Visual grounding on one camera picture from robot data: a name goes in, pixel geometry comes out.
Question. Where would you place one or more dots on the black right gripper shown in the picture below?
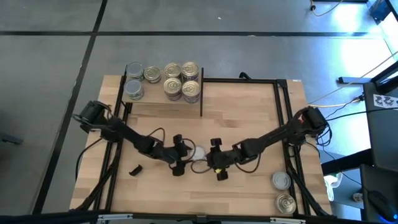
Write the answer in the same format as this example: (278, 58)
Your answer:
(222, 157)

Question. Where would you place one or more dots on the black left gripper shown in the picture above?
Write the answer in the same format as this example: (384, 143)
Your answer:
(178, 154)

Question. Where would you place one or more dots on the green label tuna can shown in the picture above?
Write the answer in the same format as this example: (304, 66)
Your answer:
(135, 69)
(281, 180)
(198, 153)
(134, 88)

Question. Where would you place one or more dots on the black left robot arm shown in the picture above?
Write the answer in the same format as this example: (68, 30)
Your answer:
(124, 132)

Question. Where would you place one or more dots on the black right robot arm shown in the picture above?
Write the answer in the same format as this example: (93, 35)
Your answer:
(273, 133)

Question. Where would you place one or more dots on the wooden shelf board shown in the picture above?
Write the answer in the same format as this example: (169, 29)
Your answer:
(155, 95)

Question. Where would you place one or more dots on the yellow tag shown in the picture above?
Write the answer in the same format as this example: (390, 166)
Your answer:
(218, 170)

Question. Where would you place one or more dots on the small black plastic part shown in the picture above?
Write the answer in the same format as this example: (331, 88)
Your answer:
(136, 170)

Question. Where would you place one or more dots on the white plastic object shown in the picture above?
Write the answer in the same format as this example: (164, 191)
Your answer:
(333, 183)

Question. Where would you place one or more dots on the black desk leg bar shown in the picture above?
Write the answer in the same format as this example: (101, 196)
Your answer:
(345, 161)

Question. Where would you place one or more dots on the grey caster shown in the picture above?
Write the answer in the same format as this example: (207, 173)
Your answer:
(357, 197)

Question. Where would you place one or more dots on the black flat stand base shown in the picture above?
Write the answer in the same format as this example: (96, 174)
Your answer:
(351, 80)

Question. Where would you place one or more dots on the black low desk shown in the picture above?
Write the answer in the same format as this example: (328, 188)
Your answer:
(373, 177)

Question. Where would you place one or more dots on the black computer mouse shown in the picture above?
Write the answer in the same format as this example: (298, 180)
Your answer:
(381, 203)

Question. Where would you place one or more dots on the black plug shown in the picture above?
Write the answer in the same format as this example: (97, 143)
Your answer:
(312, 7)

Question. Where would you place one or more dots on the white paper with black marks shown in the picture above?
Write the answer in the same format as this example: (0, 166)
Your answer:
(385, 102)

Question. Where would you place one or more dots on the blue box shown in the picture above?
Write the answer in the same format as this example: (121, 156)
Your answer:
(377, 7)

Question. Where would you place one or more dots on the black metal table frame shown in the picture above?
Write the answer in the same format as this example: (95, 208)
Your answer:
(242, 80)

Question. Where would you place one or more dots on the silver metal bracket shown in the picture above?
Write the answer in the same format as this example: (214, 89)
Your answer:
(287, 221)
(115, 217)

